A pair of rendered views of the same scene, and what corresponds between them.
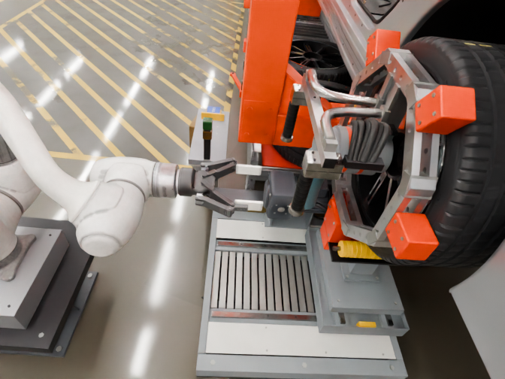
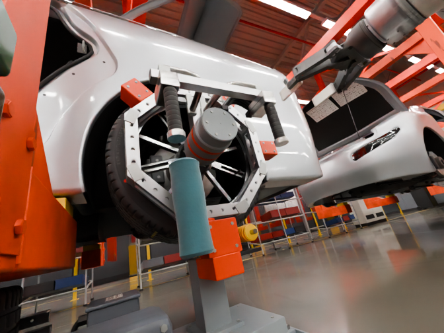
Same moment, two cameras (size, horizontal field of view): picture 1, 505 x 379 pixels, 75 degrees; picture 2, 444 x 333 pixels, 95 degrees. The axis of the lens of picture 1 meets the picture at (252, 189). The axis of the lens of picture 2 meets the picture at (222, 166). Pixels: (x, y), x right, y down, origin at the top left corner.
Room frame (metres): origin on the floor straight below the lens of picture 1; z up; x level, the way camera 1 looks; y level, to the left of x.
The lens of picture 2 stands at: (1.06, 0.34, 0.50)
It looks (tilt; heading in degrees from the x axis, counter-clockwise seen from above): 20 degrees up; 247
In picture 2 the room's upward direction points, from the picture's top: 12 degrees counter-clockwise
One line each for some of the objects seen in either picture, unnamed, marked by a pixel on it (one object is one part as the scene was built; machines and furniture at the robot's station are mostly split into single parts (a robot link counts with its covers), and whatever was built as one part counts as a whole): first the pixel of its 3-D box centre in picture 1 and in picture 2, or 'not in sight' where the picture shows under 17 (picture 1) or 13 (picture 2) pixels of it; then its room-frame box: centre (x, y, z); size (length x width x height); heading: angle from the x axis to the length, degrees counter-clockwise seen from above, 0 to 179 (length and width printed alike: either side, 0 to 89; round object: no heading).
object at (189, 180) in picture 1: (196, 183); (355, 49); (0.60, 0.15, 0.83); 0.09 x 0.08 x 0.07; 97
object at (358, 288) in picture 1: (365, 253); (209, 296); (0.85, -0.51, 0.32); 0.40 x 0.30 x 0.28; 7
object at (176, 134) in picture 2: (290, 120); (172, 111); (0.97, -0.09, 0.83); 0.04 x 0.04 x 0.16
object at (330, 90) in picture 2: (248, 205); (323, 95); (0.55, 0.00, 0.83); 0.07 x 0.01 x 0.03; 97
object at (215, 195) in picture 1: (217, 196); (343, 73); (0.56, 0.08, 0.83); 0.11 x 0.01 x 0.04; 57
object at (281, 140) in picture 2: (301, 192); (275, 123); (0.63, -0.13, 0.83); 0.04 x 0.04 x 0.16
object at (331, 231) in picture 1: (347, 227); (215, 248); (0.83, -0.38, 0.48); 0.16 x 0.12 x 0.17; 97
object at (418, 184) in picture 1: (373, 152); (201, 148); (0.83, -0.35, 0.85); 0.54 x 0.07 x 0.54; 7
